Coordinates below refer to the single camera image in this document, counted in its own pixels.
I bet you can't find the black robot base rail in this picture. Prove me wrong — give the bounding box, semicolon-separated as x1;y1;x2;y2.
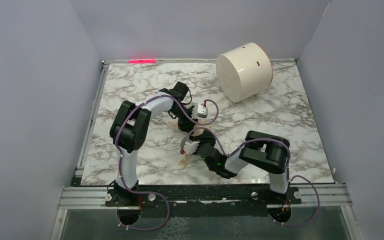
104;184;302;223

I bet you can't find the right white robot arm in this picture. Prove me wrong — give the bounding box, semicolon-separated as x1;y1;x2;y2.
188;130;291;194

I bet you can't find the purple cable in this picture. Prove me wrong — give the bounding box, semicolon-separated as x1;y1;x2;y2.
114;93;220;232
179;126;321;229

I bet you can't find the cream cylindrical umbrella stand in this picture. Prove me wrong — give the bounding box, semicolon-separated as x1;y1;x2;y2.
215;42;274;103

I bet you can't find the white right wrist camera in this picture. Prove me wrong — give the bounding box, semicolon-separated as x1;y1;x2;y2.
180;138;200;155

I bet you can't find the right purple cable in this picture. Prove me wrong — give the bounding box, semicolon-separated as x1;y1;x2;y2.
179;126;321;229

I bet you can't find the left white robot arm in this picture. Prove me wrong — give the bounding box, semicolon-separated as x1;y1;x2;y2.
109;81;198;202

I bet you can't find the beige folding umbrella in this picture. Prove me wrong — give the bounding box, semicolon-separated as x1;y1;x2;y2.
178;125;205;169

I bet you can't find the pink tape strip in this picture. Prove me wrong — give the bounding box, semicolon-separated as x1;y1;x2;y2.
128;59;156;64

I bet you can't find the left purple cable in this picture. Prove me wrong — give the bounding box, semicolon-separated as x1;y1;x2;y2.
114;93;220;232

